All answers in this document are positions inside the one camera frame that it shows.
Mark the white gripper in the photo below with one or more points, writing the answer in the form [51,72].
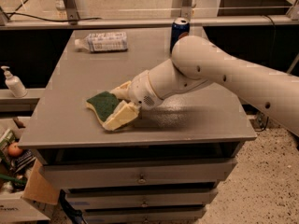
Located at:
[140,90]

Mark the green and yellow sponge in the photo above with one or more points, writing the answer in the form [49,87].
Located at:
[103,105]

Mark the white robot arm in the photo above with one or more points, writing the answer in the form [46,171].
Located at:
[195,63]

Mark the clear plastic water bottle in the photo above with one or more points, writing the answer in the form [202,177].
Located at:
[103,42]

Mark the grey drawer cabinet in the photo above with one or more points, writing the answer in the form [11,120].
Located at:
[165,165]

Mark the blue pepsi can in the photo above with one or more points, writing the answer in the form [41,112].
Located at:
[180,28]

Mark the white pump dispenser bottle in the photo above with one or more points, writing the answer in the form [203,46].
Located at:
[13,83]

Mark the orange fruit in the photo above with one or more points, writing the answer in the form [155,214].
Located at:
[14,150]

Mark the cardboard box with clutter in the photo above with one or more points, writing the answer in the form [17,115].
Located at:
[25,195]

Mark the metal frame rail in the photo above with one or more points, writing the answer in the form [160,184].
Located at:
[148,23]

